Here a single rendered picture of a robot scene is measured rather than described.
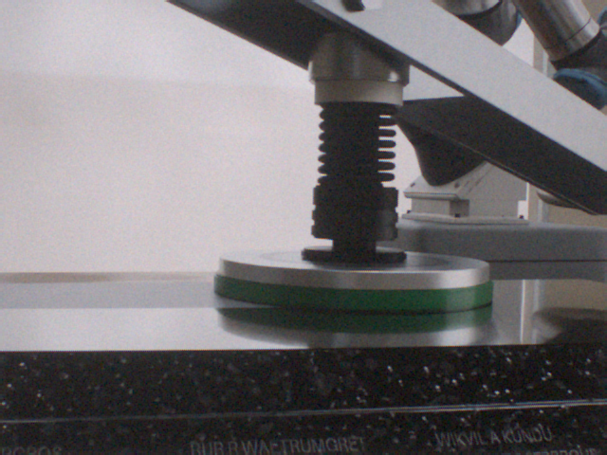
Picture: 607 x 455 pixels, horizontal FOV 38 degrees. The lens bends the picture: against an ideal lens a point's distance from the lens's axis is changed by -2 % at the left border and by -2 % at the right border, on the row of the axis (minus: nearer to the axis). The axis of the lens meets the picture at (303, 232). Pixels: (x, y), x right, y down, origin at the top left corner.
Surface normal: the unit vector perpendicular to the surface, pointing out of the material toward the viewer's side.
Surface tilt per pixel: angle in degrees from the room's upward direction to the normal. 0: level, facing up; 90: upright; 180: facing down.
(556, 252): 90
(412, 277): 90
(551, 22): 121
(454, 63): 90
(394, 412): 45
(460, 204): 90
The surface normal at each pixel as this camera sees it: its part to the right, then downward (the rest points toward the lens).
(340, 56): -0.39, 0.04
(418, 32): 0.63, 0.06
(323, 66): -0.71, 0.02
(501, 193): 0.35, 0.06
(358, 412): 0.18, -0.67
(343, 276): -0.11, 0.05
